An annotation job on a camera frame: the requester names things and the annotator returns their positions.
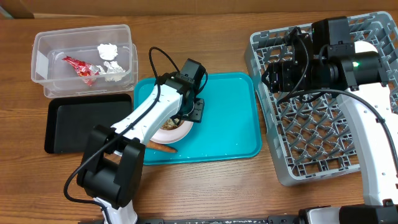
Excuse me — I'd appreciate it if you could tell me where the orange carrot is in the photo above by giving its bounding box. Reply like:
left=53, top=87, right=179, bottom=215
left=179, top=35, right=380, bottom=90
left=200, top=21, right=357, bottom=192
left=146, top=141, right=177, bottom=153

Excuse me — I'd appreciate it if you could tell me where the black tray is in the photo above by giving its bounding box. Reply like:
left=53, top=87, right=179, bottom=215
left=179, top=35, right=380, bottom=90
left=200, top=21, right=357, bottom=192
left=44, top=94, right=132, bottom=154

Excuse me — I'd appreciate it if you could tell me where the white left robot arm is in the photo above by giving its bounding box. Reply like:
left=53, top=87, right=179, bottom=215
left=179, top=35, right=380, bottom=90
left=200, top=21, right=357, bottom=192
left=76, top=59, right=208, bottom=223

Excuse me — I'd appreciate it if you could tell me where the pink plate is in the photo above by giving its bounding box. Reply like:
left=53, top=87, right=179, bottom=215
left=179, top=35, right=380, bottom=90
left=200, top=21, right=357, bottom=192
left=150, top=121, right=193, bottom=144

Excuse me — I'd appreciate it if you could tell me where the clear plastic waste bin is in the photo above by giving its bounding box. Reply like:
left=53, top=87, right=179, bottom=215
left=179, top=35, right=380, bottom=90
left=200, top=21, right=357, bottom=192
left=31, top=24, right=138, bottom=98

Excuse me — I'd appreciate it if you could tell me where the red snack wrapper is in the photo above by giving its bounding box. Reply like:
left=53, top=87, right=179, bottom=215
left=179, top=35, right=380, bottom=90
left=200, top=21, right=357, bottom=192
left=63, top=56, right=100, bottom=86

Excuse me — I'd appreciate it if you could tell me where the crumpled white paper in bin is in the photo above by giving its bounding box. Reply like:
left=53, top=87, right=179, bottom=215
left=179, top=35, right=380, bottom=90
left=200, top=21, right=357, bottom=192
left=103, top=61, right=126, bottom=82

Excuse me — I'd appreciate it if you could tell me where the white shallow bowl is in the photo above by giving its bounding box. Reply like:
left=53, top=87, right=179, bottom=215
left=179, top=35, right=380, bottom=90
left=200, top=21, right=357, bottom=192
left=354, top=40, right=378, bottom=54

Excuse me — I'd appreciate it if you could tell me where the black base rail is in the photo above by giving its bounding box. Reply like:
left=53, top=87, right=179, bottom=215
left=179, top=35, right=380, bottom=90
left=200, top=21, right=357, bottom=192
left=137, top=205, right=397, bottom=224

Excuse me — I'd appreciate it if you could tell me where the teal plastic tray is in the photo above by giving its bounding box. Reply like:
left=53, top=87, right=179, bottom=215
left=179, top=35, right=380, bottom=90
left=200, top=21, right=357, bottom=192
left=144, top=72, right=262, bottom=166

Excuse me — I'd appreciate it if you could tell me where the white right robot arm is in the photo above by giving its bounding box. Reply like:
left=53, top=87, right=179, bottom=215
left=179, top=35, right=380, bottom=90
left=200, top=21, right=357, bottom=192
left=261, top=17, right=397, bottom=223

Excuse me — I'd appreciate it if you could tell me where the grey dishwasher rack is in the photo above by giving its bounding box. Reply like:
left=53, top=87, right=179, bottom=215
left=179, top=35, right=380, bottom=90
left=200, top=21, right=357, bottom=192
left=244, top=11, right=397, bottom=186

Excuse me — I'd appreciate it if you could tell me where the white tissue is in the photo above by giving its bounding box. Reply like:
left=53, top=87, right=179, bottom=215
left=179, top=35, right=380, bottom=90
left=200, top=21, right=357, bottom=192
left=97, top=44, right=118, bottom=61

